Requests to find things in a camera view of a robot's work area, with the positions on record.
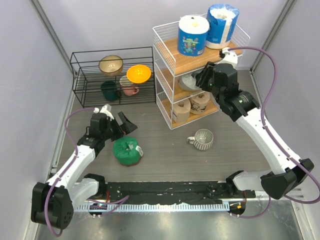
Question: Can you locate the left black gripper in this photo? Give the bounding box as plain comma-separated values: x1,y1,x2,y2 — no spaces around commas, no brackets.
101,112,137,142

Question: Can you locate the grey paper roll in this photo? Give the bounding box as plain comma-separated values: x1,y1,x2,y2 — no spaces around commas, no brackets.
178,73,201,92

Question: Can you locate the green paper roll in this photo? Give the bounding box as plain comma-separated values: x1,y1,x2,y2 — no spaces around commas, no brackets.
112,136,144,166

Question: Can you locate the brown paper roll with print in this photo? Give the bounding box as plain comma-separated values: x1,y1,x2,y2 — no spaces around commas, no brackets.
189,91,211,115

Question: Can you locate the blue paper roll with pictures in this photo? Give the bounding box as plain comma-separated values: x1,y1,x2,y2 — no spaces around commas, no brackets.
177,15,210,57

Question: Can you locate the blue white paper roll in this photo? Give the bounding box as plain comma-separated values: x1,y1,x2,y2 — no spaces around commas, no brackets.
206,3,240,50

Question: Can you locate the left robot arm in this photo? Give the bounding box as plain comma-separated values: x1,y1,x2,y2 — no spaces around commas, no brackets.
30,106,138,231

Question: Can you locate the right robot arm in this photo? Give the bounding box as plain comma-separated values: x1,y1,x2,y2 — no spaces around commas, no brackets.
192,62,314,200

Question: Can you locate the pink mug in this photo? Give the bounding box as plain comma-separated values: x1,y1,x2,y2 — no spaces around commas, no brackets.
119,76,140,97

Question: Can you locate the dark green mug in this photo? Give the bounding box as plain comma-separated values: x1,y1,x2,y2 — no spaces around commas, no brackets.
100,81,121,102

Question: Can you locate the orange bowl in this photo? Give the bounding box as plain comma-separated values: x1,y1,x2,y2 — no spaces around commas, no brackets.
126,64,152,84

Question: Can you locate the grey ribbed mug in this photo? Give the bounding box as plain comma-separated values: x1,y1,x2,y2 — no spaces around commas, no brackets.
186,129,214,151

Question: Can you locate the tan glossy bowl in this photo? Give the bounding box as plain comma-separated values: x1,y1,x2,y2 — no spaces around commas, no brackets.
98,55,124,77

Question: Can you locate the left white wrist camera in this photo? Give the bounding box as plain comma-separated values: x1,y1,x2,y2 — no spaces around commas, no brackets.
93,104,115,120

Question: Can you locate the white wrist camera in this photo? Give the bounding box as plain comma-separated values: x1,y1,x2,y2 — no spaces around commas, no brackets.
93,104,115,120
217,47,238,69

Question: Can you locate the white wire three-tier shelf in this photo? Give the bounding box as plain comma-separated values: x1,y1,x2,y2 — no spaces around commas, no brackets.
152,18,251,130

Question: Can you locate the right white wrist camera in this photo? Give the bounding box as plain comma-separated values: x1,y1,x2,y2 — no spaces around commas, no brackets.
217,47,238,69

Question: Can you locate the black wire rack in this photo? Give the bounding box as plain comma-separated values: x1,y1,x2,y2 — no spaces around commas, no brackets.
69,46,156,108

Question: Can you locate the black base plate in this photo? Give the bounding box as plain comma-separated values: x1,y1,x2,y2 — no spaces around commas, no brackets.
96,181,256,205

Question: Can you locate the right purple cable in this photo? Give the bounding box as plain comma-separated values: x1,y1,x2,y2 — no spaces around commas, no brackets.
222,46,320,220

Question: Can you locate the purple cable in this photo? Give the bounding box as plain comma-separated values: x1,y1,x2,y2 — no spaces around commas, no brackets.
222,46,320,220
43,107,130,238

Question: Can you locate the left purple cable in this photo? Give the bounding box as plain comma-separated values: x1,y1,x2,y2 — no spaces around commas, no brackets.
43,107,130,238

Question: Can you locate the aluminium front rail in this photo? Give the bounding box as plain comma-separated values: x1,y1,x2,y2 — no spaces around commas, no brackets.
31,179,306,213

